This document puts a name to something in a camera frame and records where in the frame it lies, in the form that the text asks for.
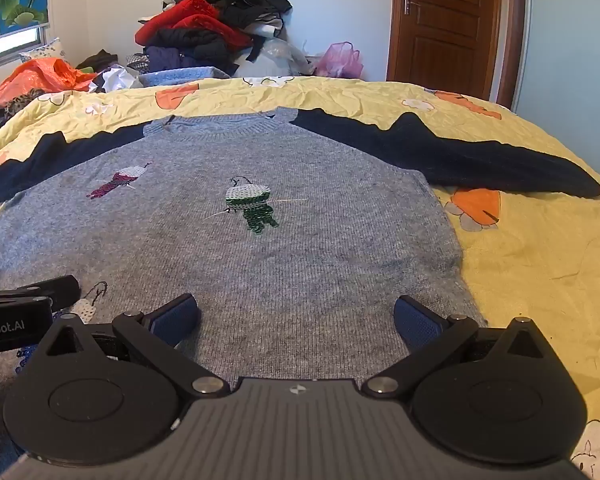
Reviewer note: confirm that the pink plastic bag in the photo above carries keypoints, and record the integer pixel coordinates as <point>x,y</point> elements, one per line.
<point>341,60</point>

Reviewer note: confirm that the grey sweater with navy sleeves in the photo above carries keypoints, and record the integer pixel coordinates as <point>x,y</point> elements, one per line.
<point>260,260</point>

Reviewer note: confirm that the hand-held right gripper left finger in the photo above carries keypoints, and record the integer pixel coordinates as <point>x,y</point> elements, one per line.
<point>174,319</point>

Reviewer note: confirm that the orange plastic bag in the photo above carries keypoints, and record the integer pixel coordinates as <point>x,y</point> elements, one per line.
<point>40,77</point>

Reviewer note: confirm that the floral pillow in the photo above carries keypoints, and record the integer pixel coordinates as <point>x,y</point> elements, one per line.
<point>45,50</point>

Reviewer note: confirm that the blue knit cloth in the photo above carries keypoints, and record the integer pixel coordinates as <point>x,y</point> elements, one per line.
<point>185,76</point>

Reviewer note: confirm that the leopard print cloth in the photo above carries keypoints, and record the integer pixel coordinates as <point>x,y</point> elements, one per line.
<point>22,102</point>

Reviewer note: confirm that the clear plastic bag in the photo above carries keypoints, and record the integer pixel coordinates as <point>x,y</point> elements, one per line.
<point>285,57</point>

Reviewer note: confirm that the yellow floral blanket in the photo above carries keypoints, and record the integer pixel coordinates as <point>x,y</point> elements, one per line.
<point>540,270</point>

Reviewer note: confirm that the window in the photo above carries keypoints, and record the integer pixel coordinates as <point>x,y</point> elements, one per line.
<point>10,45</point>

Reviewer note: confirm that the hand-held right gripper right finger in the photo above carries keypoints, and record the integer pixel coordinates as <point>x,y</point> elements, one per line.
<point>420,325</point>

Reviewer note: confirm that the black and white cloth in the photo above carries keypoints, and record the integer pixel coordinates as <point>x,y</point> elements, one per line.
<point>115,79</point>

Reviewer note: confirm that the brown wooden door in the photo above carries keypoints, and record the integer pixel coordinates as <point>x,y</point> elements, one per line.
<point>445,25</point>

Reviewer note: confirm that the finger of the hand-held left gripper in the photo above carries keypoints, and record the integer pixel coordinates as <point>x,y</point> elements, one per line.
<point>50,289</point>

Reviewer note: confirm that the pile of clothes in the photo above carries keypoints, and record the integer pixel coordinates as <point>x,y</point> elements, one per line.
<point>210,20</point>

